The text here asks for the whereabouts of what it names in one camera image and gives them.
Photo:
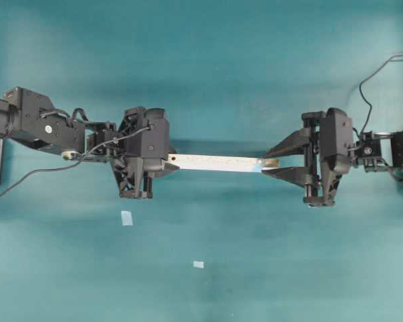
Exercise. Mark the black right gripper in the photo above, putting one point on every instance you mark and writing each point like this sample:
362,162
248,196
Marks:
318,177

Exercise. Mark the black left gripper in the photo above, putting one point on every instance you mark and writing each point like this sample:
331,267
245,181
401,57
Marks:
133,181

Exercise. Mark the white wooden board with holes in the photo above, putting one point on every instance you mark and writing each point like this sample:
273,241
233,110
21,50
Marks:
222,163

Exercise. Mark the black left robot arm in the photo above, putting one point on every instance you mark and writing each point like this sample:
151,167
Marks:
31,120

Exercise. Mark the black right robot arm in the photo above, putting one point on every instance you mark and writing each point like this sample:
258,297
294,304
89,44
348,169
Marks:
377,152

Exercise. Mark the blue tape marker left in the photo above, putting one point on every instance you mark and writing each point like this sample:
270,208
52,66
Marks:
127,219

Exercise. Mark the blue tape marker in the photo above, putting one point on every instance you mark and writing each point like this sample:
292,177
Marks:
127,219
198,264

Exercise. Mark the blue tape marker centre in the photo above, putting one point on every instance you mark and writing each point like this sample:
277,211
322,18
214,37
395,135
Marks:
198,264

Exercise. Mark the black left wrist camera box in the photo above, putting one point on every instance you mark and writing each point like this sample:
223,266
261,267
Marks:
151,145

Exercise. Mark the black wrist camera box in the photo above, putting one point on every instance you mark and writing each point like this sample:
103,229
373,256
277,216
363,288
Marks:
151,145
336,137

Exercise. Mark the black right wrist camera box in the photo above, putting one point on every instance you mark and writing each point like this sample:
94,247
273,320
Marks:
336,137

